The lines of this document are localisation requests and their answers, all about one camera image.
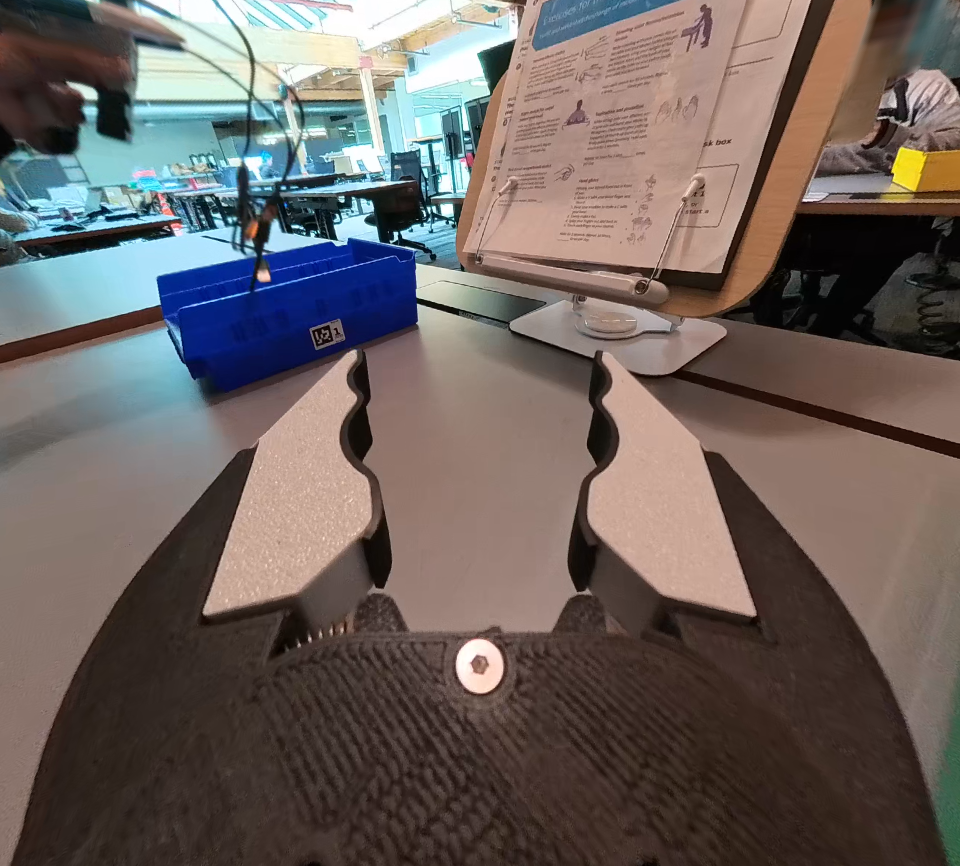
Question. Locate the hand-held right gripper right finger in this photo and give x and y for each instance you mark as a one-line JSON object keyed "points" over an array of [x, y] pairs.
{"points": [[660, 506]]}

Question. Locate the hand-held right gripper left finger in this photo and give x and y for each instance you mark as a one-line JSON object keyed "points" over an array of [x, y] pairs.
{"points": [[300, 506]]}

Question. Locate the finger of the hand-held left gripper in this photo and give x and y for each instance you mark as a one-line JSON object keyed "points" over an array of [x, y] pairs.
{"points": [[127, 26]]}

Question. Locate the blue plastic bin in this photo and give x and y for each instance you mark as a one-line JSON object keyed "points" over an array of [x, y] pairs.
{"points": [[247, 348]]}

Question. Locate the wooden document stand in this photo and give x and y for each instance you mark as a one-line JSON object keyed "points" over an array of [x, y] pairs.
{"points": [[675, 348]]}

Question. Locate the long wooden office desk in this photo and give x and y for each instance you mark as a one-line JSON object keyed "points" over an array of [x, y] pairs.
{"points": [[337, 189]]}

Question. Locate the black office chair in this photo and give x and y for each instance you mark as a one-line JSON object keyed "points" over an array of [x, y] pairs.
{"points": [[411, 183]]}

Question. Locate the black framed display board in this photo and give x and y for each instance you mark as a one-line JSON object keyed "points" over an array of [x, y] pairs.
{"points": [[452, 131], [478, 122]]}

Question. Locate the printed instruction sheets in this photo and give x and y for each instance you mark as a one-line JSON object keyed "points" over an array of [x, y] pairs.
{"points": [[615, 131]]}

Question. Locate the yellow plastic bin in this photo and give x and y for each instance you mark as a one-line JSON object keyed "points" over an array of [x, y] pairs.
{"points": [[926, 168]]}

